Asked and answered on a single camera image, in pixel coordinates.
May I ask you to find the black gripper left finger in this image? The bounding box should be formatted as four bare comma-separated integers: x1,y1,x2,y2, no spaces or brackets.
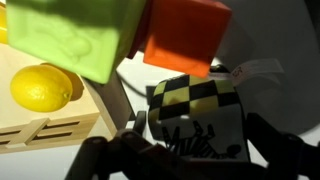
133,110,148,135

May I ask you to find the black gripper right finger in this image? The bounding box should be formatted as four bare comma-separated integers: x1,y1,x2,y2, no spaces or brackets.
245,112,280,165

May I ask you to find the black zebra letter plush cube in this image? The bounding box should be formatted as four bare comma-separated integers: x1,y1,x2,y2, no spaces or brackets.
146,57,285,163

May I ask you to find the yellow-green block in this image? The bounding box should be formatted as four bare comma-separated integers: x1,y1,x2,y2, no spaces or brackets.
5,0,148,85

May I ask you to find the orange block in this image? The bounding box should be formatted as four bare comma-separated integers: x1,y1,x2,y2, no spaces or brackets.
142,0,234,79

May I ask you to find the wooden slatted tray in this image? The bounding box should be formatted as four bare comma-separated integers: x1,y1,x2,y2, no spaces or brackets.
0,42,136,155

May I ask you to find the yellow toy lemon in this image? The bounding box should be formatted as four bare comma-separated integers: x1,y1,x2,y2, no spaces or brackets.
9,63,74,114

